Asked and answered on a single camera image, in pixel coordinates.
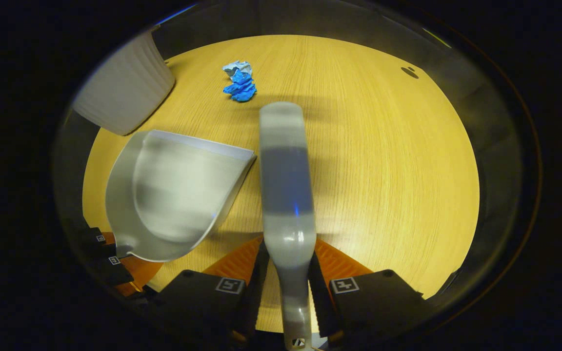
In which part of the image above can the white ribbed garbage bin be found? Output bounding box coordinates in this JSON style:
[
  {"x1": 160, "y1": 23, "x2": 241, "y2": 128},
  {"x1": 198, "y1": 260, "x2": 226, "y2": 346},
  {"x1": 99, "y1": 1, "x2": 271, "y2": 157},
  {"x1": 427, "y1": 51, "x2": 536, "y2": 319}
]
[{"x1": 72, "y1": 30, "x2": 176, "y2": 136}]

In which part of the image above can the wooden desktop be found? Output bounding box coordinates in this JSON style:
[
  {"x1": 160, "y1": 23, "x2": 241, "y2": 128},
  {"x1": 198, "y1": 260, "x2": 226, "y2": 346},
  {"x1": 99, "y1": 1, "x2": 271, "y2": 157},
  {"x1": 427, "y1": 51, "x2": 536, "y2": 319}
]
[{"x1": 82, "y1": 34, "x2": 480, "y2": 334}]

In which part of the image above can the deep blue paper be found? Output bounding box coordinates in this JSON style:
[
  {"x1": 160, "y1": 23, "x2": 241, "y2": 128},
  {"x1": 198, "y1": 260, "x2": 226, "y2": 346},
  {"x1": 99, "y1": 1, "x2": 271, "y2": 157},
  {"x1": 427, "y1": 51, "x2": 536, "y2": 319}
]
[{"x1": 222, "y1": 70, "x2": 258, "y2": 102}]

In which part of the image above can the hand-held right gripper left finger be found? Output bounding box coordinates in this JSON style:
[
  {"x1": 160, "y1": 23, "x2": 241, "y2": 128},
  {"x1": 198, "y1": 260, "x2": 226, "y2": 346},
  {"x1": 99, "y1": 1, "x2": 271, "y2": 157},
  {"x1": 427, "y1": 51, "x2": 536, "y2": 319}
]
[{"x1": 156, "y1": 236, "x2": 270, "y2": 344}]

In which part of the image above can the white plastic dustpan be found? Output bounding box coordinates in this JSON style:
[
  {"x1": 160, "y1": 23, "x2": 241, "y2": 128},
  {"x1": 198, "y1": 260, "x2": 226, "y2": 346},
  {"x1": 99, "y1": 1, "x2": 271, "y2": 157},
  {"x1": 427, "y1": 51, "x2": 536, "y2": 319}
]
[{"x1": 105, "y1": 129, "x2": 257, "y2": 263}]

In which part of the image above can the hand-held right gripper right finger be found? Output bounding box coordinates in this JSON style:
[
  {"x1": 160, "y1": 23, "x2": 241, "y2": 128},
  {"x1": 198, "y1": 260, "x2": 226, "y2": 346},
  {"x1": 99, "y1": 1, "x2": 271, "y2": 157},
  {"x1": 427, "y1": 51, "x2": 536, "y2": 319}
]
[{"x1": 308, "y1": 238, "x2": 425, "y2": 339}]

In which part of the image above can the small white broom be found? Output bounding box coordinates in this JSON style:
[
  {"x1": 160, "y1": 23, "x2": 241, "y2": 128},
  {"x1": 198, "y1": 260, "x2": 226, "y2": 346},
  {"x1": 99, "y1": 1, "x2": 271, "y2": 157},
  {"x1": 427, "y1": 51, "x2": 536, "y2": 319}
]
[{"x1": 259, "y1": 101, "x2": 317, "y2": 351}]

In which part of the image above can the pale blue paper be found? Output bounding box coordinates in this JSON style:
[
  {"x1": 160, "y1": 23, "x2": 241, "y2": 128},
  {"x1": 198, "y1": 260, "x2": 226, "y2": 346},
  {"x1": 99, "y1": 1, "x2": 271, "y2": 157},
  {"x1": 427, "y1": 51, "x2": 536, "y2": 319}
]
[{"x1": 222, "y1": 60, "x2": 253, "y2": 81}]

